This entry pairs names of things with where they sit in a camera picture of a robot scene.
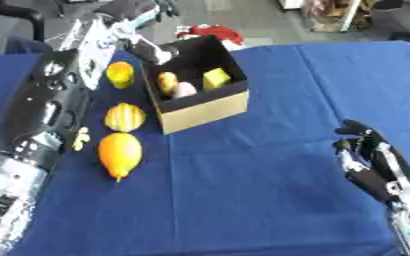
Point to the yellow toy cylinder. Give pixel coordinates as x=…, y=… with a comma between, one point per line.
x=121, y=74

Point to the pink toy egg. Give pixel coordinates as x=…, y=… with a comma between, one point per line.
x=184, y=89

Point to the cardboard box with black inside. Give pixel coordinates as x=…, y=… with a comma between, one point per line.
x=205, y=110

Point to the orange toy lemon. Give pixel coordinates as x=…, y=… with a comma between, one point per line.
x=120, y=154

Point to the dark grey chair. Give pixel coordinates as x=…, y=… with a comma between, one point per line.
x=392, y=11

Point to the yellow toy cube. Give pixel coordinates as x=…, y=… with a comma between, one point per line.
x=216, y=78

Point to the yellow-brown toy fruit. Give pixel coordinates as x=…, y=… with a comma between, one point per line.
x=166, y=81

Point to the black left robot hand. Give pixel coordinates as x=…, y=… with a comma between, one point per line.
x=149, y=50

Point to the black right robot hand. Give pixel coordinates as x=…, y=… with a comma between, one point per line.
x=370, y=173

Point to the yellow striped round toy fruit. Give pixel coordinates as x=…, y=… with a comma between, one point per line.
x=125, y=117

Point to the wooden shelf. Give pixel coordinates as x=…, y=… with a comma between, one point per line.
x=337, y=15

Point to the small pale yellow toy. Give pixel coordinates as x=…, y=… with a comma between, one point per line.
x=81, y=138

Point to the black chair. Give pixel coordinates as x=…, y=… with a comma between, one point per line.
x=22, y=15

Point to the red and white bag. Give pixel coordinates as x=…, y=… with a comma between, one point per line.
x=217, y=32

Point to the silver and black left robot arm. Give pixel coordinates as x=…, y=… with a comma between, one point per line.
x=42, y=100

